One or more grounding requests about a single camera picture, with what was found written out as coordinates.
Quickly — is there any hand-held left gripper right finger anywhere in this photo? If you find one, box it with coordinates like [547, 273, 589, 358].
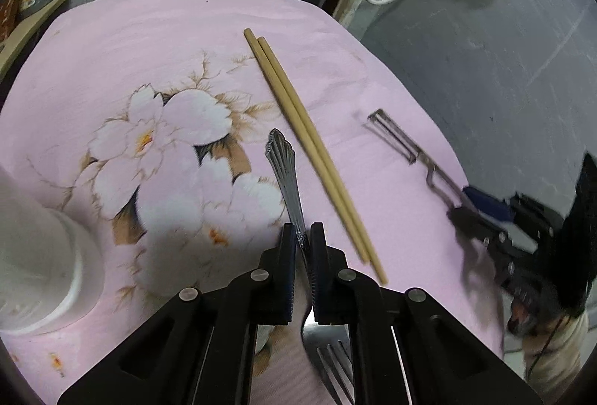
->
[309, 222, 544, 405]

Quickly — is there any pink floral tablecloth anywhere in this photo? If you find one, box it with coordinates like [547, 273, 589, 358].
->
[0, 0, 507, 405]

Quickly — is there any light wooden chopstick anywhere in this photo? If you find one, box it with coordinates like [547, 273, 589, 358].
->
[257, 36, 389, 285]
[244, 28, 371, 265]

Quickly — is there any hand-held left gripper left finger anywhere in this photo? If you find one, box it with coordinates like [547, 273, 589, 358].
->
[56, 223, 299, 405]

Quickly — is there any metal peeler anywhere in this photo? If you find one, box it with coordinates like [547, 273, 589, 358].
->
[366, 109, 472, 212]

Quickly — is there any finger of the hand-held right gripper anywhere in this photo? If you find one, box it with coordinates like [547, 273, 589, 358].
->
[463, 186, 516, 226]
[446, 208, 514, 259]

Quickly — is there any person's right forearm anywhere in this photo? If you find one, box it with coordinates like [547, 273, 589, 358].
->
[515, 312, 592, 393]

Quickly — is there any white plastic utensil basket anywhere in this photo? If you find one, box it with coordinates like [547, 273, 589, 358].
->
[0, 165, 110, 336]

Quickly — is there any ornate metal fork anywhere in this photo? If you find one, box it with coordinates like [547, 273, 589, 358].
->
[265, 129, 356, 405]

